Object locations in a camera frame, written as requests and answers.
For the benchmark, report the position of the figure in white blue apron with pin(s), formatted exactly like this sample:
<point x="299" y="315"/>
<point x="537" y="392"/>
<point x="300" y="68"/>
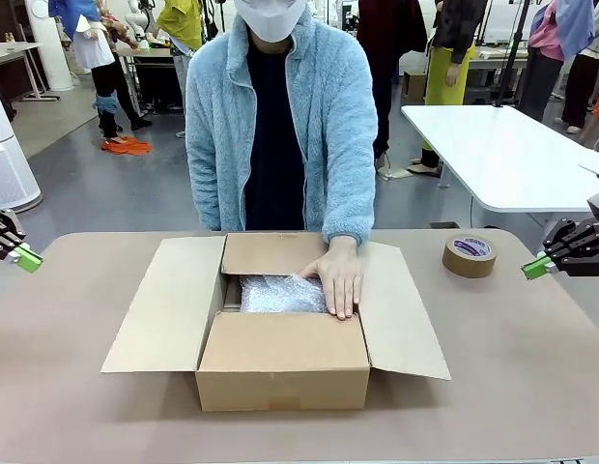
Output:
<point x="94" y="48"/>

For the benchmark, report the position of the brown cardboard box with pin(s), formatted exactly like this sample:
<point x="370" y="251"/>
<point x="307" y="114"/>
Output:
<point x="280" y="367"/>

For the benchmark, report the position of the orange cloth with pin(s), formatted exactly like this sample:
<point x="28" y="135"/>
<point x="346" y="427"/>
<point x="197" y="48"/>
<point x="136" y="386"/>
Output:
<point x="130" y="147"/>

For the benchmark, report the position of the person's right forearm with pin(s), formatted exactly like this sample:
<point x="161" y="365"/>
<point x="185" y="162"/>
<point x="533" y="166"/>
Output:
<point x="205" y="193"/>

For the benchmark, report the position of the person in yellow-green top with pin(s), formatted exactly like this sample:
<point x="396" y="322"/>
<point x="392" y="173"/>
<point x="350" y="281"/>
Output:
<point x="179" y="19"/>

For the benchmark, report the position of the person in blue fleece jacket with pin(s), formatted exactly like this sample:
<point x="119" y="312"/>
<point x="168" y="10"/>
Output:
<point x="217" y="121"/>

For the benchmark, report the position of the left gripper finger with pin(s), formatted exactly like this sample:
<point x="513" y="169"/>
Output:
<point x="9" y="232"/>
<point x="24" y="263"/>

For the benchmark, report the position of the person in pink top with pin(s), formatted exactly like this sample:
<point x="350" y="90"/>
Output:
<point x="546" y="34"/>

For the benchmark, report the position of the person in dark trousers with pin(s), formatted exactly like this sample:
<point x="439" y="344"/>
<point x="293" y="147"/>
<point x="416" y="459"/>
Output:
<point x="577" y="87"/>

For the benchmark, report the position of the white round pillar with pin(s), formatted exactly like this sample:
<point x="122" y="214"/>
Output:
<point x="48" y="48"/>

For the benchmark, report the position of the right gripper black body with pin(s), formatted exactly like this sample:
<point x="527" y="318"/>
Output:
<point x="596" y="251"/>

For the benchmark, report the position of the white face mask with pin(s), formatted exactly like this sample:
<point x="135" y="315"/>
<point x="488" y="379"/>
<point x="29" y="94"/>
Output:
<point x="268" y="19"/>

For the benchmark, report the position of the large white table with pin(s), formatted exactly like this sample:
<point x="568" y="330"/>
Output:
<point x="497" y="154"/>

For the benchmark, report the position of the black tripod stand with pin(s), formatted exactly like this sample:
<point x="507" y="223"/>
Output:
<point x="514" y="48"/>

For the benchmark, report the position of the person's left hand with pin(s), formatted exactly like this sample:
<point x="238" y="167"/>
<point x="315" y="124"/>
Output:
<point x="340" y="280"/>

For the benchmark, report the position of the bubble wrap bundle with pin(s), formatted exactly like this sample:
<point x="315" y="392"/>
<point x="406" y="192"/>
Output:
<point x="275" y="295"/>

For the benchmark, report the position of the small cardboard box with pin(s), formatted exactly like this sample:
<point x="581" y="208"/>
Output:
<point x="414" y="87"/>

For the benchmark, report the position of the small white table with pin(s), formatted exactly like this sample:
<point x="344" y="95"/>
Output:
<point x="14" y="47"/>

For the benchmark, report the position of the person in yellow apron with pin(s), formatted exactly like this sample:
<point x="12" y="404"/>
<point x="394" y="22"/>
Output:
<point x="447" y="72"/>

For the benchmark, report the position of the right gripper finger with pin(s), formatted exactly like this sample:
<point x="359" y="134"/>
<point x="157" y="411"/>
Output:
<point x="562" y="266"/>
<point x="567" y="234"/>

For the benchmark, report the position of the white air purifier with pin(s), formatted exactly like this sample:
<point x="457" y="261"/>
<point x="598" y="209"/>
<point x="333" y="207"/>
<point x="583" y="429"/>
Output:
<point x="9" y="169"/>

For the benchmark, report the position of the person's left forearm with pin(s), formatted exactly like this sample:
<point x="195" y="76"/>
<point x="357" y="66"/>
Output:
<point x="350" y="203"/>

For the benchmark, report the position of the brown packing tape roll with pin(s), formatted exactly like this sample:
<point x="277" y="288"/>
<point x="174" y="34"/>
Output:
<point x="468" y="266"/>

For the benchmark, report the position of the person in dark red coat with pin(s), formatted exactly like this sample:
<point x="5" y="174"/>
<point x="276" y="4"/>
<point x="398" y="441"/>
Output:
<point x="391" y="29"/>

